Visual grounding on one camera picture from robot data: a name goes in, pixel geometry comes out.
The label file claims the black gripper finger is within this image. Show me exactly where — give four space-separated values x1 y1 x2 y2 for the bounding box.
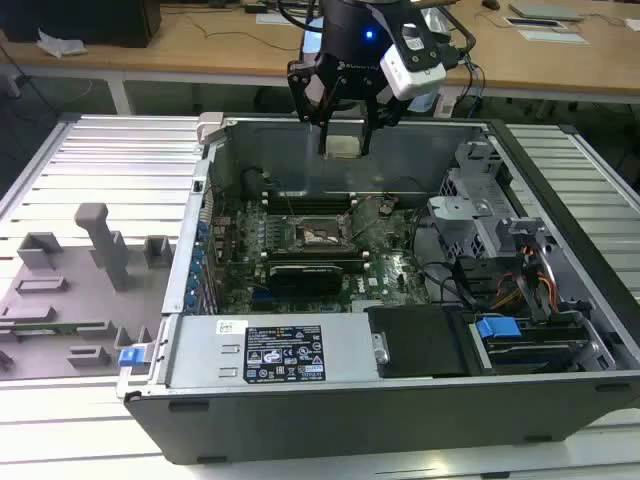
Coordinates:
286 53 346 155
360 93 406 157

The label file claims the silver CPU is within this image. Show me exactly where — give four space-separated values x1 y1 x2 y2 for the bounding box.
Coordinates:
324 134 362 160

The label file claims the black drive bay cover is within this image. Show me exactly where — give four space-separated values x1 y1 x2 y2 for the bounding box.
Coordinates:
364 305 476 380

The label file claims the white paper sheet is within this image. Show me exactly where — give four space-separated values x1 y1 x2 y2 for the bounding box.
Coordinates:
255 10 324 26
517 28 592 47

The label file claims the wooden desk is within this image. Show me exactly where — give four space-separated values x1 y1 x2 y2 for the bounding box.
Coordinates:
0 0 640 119

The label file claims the grey case latch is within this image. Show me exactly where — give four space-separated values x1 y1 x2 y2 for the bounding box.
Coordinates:
196 112 227 149

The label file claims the grey metal drive cage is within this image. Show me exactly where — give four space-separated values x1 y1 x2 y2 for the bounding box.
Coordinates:
427 139 514 256

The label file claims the green motherboard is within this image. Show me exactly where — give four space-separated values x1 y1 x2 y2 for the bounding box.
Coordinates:
209 192 436 315

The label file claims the silver laptop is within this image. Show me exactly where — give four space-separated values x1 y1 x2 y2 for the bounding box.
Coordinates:
508 0 585 22

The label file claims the silver metal latch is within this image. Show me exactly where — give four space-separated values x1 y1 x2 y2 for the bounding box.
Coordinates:
372 329 391 366

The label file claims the black box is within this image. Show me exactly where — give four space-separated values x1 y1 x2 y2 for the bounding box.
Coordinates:
0 0 163 50

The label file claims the crumpled white paper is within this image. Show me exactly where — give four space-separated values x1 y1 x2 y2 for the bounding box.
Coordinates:
35 27 90 57

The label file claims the hard disk in blue carrier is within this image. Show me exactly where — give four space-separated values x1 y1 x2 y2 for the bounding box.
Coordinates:
469 314 594 374

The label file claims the grey power supply unit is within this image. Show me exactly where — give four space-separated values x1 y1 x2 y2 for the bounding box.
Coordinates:
167 314 381 396

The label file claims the grey parts rack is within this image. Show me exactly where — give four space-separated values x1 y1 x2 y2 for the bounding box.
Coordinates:
0 202 177 384

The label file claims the black PC case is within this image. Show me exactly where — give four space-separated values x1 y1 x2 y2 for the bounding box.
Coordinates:
115 110 640 465

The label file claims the green RAM stick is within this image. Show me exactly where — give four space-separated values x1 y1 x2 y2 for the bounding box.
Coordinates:
0 323 84 336

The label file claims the blue hanging cable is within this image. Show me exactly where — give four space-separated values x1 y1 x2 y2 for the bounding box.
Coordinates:
462 52 489 109

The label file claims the grey plastic bracket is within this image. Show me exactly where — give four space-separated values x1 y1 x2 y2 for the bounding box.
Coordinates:
492 215 549 261

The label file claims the black cable bundle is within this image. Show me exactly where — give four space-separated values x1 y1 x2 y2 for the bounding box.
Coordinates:
412 209 481 309

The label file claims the orange yellow wire bundle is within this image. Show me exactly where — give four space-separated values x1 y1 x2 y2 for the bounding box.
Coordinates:
517 244 559 314

